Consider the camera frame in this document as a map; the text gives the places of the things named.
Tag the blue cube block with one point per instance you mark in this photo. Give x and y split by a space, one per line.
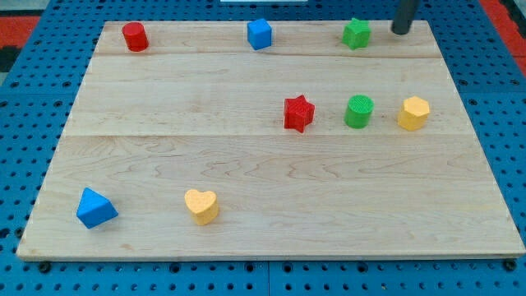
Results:
259 34

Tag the red star block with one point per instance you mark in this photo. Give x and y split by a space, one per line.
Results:
298 113

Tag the wooden board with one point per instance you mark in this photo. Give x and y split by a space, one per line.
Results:
201 109

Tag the green cylinder block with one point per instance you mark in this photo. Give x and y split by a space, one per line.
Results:
358 111

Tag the green star block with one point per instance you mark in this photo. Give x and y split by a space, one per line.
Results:
356 34

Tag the red cylinder block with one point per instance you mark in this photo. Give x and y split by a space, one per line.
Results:
135 36

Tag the yellow hexagon block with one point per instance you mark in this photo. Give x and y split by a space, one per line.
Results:
413 113

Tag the yellow heart block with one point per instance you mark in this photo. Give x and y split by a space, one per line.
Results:
203 206

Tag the blue triangle block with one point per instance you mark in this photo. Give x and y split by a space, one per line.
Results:
94 209

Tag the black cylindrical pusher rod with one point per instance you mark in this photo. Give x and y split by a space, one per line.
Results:
404 16

